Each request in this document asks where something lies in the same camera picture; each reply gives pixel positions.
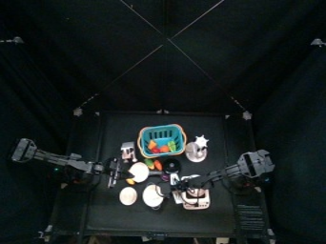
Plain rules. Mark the yellow toy lemon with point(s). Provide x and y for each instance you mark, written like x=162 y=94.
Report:
x=130 y=181

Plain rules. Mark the teal basket with orange rim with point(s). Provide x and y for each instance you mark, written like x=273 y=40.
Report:
x=162 y=140

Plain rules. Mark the orange toy carrot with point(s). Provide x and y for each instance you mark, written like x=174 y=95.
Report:
x=158 y=165
x=152 y=144

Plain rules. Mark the purple toy eggplant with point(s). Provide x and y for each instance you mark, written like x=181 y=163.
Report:
x=165 y=178

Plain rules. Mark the green toy vegetable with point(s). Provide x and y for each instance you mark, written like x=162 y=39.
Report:
x=149 y=163
x=172 y=146

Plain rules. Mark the white star-shaped toy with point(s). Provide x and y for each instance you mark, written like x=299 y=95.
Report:
x=201 y=140

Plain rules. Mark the white round plate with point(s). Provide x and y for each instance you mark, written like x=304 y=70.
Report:
x=128 y=195

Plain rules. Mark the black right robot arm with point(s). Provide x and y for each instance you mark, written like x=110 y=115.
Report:
x=251 y=165

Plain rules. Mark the orange toy fruit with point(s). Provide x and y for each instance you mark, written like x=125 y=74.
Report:
x=165 y=148

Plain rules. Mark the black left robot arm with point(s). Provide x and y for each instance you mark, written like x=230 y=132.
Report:
x=51 y=156

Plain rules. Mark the red toy tomato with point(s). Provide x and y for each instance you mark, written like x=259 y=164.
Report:
x=156 y=150

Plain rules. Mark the black round dish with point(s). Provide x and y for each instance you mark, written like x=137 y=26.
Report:
x=172 y=165

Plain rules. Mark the grey frame corner bracket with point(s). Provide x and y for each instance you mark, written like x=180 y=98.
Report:
x=317 y=42
x=162 y=111
x=17 y=40
x=78 y=111
x=247 y=115

